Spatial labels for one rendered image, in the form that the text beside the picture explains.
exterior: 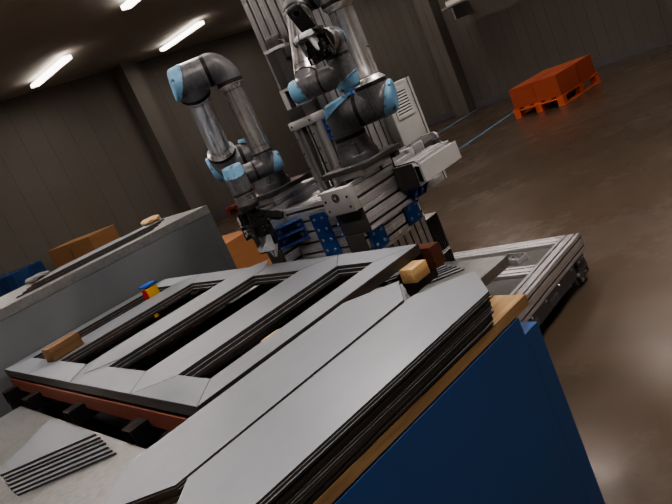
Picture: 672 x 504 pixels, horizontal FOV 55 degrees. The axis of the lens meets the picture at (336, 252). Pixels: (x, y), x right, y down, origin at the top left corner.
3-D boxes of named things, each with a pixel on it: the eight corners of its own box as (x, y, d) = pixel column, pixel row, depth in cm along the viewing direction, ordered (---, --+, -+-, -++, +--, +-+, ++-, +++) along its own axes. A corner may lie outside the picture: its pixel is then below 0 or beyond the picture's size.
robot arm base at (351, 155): (357, 157, 244) (347, 132, 242) (387, 147, 233) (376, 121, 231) (333, 171, 234) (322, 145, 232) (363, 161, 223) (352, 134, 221)
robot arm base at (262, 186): (274, 184, 279) (265, 163, 277) (297, 176, 268) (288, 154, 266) (250, 197, 269) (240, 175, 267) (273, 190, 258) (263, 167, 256)
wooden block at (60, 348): (55, 361, 221) (48, 349, 220) (47, 362, 225) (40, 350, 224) (84, 343, 230) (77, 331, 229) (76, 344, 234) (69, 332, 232)
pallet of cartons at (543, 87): (574, 102, 817) (564, 71, 808) (514, 120, 876) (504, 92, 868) (602, 79, 896) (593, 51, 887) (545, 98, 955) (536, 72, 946)
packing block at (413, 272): (417, 283, 164) (411, 269, 163) (403, 284, 168) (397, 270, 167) (431, 272, 167) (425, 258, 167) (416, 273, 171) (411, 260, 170)
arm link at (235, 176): (240, 160, 232) (241, 161, 224) (252, 188, 235) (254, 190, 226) (219, 169, 231) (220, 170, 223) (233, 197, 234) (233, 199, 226)
